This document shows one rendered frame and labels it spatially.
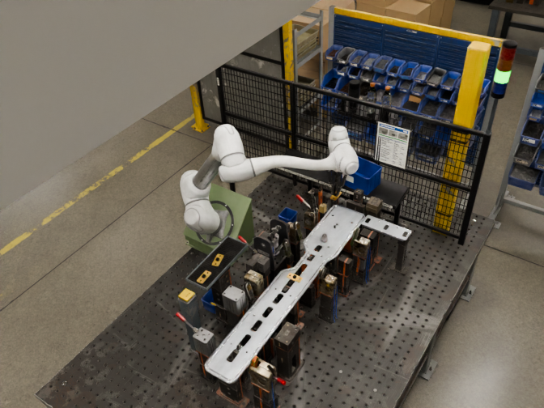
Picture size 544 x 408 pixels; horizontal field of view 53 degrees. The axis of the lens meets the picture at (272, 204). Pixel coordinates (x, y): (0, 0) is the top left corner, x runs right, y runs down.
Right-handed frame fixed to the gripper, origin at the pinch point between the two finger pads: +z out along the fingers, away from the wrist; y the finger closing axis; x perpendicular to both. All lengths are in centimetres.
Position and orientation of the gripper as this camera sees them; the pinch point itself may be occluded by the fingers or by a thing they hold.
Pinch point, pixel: (336, 189)
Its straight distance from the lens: 314.9
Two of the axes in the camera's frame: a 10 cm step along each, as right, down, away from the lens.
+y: 8.4, 3.2, -4.3
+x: 5.4, -5.7, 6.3
